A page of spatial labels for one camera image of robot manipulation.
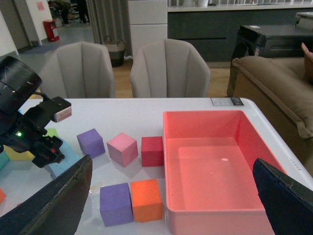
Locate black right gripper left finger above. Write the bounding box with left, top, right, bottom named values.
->
left=0, top=155, right=92, bottom=235

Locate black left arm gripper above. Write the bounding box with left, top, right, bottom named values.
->
left=0, top=112, right=65, bottom=168

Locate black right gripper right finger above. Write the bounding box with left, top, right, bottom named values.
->
left=252, top=158, right=313, bottom=235

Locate green foam cube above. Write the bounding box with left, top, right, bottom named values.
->
left=45, top=128, right=59, bottom=137

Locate yellow foam cube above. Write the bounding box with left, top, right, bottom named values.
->
left=4, top=146, right=34, bottom=161

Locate far purple foam cube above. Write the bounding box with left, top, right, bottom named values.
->
left=76, top=128, right=105, bottom=159

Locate purple foam cube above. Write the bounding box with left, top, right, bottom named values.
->
left=100, top=183, right=134, bottom=227
left=76, top=128, right=105, bottom=159

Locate cyan plastic bin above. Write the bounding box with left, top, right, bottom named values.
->
left=0, top=150, right=10, bottom=170

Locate left orange foam cube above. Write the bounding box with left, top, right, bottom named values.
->
left=0, top=188, right=6, bottom=203

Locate orange foam cube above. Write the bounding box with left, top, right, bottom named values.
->
left=131, top=179, right=163, bottom=222
left=0, top=188, right=6, bottom=203

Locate near purple foam cube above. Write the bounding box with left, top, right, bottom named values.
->
left=100, top=183, right=134, bottom=227

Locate pink foam cube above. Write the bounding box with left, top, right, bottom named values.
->
left=107, top=133, right=138, bottom=167

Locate pink plastic bin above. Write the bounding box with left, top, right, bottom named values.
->
left=163, top=110, right=282, bottom=235

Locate left grey chair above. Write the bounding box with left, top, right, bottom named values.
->
left=39, top=42, right=115, bottom=98

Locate grey chair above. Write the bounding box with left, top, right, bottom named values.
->
left=39, top=42, right=115, bottom=98
left=130, top=39, right=211, bottom=98

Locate right orange foam cube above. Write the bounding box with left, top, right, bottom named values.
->
left=131, top=179, right=163, bottom=222

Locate dark red foam cube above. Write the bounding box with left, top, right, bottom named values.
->
left=141, top=136, right=164, bottom=167

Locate brown sofa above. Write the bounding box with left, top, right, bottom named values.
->
left=227, top=56, right=313, bottom=173

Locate red fire extinguisher box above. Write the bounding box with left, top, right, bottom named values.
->
left=43, top=20, right=60, bottom=42

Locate table label sticker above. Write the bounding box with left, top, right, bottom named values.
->
left=211, top=97, right=244, bottom=106

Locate person in background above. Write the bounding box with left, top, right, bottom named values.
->
left=48, top=0, right=71, bottom=26

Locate right grey chair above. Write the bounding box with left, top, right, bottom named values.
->
left=130, top=39, right=211, bottom=98

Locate white cabinet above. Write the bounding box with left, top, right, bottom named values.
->
left=127, top=0, right=168, bottom=56

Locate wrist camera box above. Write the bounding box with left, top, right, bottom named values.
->
left=23, top=96, right=73, bottom=130

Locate woven basket with handles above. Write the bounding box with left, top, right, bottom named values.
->
left=104, top=35, right=126, bottom=67

